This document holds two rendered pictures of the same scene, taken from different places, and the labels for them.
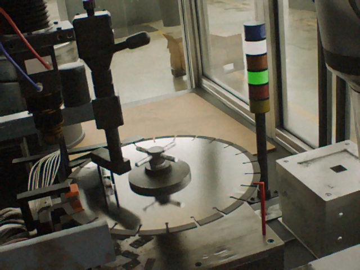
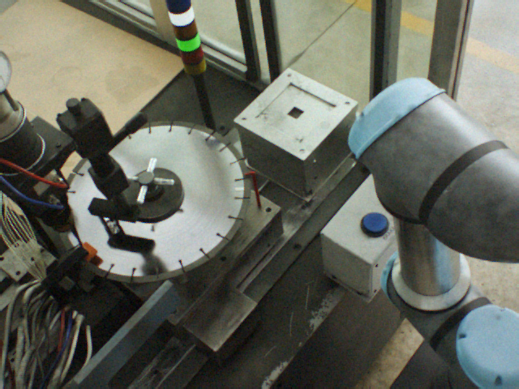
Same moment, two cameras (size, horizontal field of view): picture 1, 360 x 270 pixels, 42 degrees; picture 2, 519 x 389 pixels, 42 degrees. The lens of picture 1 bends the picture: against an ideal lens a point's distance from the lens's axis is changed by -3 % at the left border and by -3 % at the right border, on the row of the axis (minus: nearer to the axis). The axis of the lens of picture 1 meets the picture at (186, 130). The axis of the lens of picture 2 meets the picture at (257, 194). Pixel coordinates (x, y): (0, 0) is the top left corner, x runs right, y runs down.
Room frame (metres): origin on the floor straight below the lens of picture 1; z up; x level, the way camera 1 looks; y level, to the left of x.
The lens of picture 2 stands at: (0.01, 0.20, 1.91)
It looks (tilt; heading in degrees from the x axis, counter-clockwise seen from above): 54 degrees down; 335
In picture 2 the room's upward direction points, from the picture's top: 11 degrees counter-clockwise
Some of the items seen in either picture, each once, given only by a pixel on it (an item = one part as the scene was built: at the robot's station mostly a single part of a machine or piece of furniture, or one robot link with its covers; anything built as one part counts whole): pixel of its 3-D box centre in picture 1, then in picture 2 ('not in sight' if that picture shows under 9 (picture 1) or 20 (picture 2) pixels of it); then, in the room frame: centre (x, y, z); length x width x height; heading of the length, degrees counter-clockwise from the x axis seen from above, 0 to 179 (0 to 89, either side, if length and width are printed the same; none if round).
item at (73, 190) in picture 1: (51, 206); (74, 273); (0.71, 0.24, 0.95); 0.10 x 0.03 x 0.07; 107
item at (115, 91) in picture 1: (99, 65); (95, 149); (0.72, 0.12, 1.17); 0.06 x 0.05 x 0.20; 98
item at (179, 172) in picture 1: (158, 170); (151, 190); (0.76, 0.06, 0.96); 0.11 x 0.11 x 0.03
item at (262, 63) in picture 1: (256, 60); (184, 25); (0.97, -0.16, 1.08); 0.05 x 0.04 x 0.03; 17
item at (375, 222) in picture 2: not in sight; (375, 224); (0.50, -0.24, 0.90); 0.04 x 0.04 x 0.02
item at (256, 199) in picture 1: (264, 193); (212, 134); (0.97, -0.16, 0.76); 0.09 x 0.03 x 0.03; 107
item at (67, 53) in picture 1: (38, 93); not in sight; (1.45, 0.45, 0.93); 0.31 x 0.31 x 0.36
